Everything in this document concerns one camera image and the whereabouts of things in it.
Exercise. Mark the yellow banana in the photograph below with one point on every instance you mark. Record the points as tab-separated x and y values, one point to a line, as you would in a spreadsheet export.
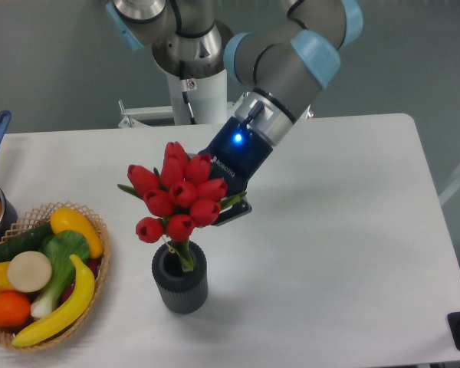
66	314

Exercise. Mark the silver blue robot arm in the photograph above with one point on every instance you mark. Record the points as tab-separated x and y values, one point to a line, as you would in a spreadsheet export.
255	86

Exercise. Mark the dark red fruit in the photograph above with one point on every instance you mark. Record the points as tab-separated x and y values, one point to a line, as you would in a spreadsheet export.
93	266

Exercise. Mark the dark grey ribbed vase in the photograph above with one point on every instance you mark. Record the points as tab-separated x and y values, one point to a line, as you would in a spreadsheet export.
183	292

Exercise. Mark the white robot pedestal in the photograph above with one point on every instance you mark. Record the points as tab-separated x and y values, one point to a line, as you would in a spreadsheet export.
192	60

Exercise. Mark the beige round disc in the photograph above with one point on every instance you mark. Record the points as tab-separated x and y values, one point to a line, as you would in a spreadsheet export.
29	271

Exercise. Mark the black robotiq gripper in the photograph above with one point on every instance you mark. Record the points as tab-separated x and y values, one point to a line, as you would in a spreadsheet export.
236	154

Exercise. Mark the woven wicker basket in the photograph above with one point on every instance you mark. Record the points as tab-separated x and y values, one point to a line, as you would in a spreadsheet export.
34	218

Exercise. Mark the orange fruit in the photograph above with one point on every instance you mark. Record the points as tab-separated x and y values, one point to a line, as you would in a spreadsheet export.
15	309

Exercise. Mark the red tulip bouquet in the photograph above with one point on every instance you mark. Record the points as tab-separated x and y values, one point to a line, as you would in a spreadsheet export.
180	197

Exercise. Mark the green bok choy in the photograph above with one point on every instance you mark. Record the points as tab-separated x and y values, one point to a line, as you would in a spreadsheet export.
58	249

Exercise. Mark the green cucumber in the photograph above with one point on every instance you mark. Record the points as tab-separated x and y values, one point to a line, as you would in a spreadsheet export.
29	240

